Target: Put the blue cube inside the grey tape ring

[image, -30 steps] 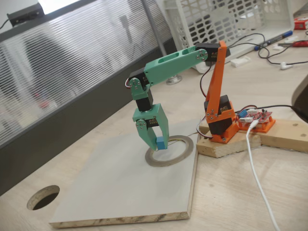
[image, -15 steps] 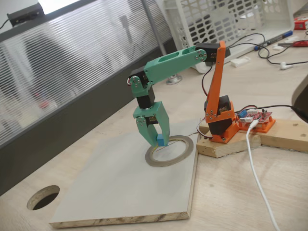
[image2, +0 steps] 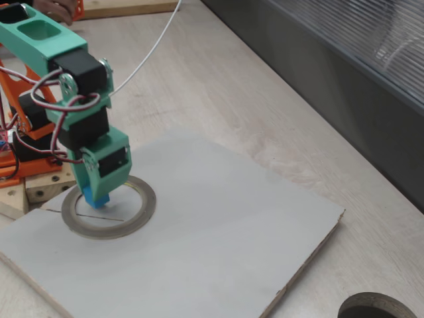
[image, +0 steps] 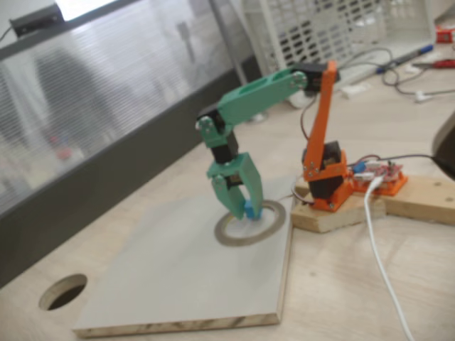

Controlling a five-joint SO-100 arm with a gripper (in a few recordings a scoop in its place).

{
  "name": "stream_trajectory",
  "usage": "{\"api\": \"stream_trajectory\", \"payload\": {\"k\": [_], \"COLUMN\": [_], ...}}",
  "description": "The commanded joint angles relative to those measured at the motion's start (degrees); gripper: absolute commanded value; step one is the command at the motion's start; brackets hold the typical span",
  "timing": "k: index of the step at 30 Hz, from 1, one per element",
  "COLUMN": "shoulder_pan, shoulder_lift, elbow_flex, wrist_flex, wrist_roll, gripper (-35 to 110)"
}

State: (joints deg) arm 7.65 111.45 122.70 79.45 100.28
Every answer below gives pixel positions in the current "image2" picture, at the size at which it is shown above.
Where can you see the blue cube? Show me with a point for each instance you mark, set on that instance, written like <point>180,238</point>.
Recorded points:
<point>99,203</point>

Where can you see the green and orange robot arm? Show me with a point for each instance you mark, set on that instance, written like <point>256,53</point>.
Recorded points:
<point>36,43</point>

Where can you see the wooden plank under arm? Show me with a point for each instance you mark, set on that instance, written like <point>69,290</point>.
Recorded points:
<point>49,190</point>

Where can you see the person's hand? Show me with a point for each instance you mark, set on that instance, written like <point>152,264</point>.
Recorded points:
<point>59,10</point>

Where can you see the light wooden block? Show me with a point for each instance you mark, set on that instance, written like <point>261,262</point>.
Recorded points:
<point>15,205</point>

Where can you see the red controller circuit board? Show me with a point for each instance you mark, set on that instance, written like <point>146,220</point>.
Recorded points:
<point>3,142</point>

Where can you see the grey laminated chipboard panel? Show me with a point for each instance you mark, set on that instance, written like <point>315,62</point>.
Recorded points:
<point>215,232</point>

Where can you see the long wooden plank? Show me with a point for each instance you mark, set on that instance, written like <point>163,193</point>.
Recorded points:
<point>132,8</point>

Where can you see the frosted desk divider panel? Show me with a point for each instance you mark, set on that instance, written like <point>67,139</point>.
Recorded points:
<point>331,66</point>

